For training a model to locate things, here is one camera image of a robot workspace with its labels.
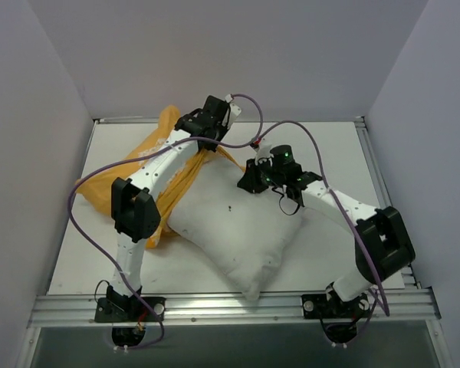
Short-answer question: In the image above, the white pillow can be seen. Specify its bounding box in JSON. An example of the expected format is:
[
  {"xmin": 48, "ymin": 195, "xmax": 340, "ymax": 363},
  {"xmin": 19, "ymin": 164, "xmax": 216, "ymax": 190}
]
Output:
[{"xmin": 168, "ymin": 157, "xmax": 302, "ymax": 301}]

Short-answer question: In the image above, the yellow printed pillowcase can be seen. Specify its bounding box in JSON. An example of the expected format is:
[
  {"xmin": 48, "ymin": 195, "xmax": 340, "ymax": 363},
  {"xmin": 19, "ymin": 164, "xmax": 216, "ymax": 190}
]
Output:
[{"xmin": 77, "ymin": 105, "xmax": 236, "ymax": 248}]

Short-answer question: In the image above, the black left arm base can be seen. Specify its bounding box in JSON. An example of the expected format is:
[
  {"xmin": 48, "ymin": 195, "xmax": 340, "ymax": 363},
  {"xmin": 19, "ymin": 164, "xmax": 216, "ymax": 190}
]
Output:
[{"xmin": 94, "ymin": 285, "xmax": 166, "ymax": 348}]

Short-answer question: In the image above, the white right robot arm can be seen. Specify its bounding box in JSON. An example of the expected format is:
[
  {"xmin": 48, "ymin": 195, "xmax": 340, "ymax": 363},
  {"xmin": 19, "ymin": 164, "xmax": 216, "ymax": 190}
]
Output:
[{"xmin": 237, "ymin": 143, "xmax": 416, "ymax": 317}]

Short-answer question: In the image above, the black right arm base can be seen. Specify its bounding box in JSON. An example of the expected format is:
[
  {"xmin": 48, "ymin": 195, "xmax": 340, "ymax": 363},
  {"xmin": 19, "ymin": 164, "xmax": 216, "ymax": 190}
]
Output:
[{"xmin": 301, "ymin": 284, "xmax": 372, "ymax": 347}]

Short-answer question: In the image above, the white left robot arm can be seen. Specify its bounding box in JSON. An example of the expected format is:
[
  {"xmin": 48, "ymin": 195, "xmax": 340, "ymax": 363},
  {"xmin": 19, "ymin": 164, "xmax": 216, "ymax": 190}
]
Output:
[{"xmin": 107, "ymin": 95, "xmax": 242, "ymax": 321}]

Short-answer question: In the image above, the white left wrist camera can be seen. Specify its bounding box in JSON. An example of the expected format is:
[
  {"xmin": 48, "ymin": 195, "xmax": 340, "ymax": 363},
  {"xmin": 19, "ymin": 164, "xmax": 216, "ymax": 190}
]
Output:
[{"xmin": 224, "ymin": 94, "xmax": 242, "ymax": 129}]

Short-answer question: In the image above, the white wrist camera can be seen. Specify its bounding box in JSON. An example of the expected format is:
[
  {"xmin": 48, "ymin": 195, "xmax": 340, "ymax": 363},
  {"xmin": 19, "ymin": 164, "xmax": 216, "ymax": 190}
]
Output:
[
  {"xmin": 251, "ymin": 140, "xmax": 272, "ymax": 165},
  {"xmin": 224, "ymin": 94, "xmax": 242, "ymax": 129}
]

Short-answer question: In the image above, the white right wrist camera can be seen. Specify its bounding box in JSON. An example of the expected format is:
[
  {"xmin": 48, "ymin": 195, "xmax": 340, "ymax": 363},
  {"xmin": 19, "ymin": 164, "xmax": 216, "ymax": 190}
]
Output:
[{"xmin": 251, "ymin": 140, "xmax": 272, "ymax": 165}]

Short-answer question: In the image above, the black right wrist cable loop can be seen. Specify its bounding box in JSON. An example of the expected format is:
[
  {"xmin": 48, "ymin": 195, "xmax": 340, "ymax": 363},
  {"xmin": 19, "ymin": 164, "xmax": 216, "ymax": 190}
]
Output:
[{"xmin": 278, "ymin": 189, "xmax": 304, "ymax": 216}]

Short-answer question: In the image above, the aluminium table edge rail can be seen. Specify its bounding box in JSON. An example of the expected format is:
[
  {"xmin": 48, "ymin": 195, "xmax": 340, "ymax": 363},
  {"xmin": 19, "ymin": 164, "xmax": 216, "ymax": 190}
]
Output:
[{"xmin": 354, "ymin": 120, "xmax": 421, "ymax": 289}]

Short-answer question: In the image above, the aluminium front frame rail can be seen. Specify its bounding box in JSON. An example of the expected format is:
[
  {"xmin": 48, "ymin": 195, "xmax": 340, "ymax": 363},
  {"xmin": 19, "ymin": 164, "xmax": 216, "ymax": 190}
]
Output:
[{"xmin": 28, "ymin": 288, "xmax": 441, "ymax": 327}]

